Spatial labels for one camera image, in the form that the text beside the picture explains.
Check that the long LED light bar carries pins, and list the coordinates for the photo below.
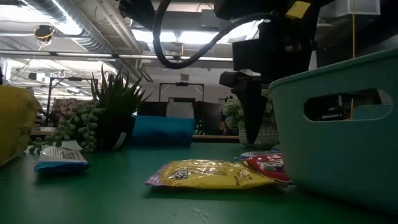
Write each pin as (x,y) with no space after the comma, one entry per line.
(87,54)

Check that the white blue Hershey's bar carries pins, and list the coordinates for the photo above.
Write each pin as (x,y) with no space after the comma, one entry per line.
(60,155)

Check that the yellow gripper label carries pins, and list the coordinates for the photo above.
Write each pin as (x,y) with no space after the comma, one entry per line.
(298,10)

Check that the black background station frame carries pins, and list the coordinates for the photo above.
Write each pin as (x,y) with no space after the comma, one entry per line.
(182,83)

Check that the teal plastic bin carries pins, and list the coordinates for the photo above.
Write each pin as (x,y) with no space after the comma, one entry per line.
(326,161)

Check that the dark green potted artificial plant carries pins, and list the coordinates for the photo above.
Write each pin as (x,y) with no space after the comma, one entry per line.
(118,102)

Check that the dark blue plastic bin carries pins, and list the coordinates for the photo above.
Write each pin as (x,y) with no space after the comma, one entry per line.
(161,129)

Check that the green table mat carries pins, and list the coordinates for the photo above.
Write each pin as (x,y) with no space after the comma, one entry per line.
(124,202)

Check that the dark background monitor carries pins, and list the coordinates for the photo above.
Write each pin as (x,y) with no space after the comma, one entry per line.
(152,109)
(208,115)

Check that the corrugated silver ventilation duct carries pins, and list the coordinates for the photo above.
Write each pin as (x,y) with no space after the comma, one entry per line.
(90,43)

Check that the red Skittles bag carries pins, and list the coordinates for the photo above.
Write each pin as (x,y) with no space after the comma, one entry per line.
(267,165)

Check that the white ceiling air unit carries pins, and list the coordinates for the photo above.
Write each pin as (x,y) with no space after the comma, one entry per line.
(357,7)

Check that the yellow plastic basket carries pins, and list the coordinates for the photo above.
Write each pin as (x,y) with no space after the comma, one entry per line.
(15,130)

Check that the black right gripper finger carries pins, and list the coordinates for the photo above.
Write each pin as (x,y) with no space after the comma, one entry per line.
(252,109)

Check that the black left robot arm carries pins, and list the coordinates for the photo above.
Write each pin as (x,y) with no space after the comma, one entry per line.
(136,12)

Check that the yellow Sour Patch Kids bag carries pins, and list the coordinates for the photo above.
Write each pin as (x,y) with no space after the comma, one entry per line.
(211,174)

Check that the pale green bushy artificial plant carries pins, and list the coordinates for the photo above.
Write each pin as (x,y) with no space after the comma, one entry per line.
(233,112)

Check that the black round overhead camera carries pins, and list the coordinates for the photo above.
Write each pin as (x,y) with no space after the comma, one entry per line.
(43,32)

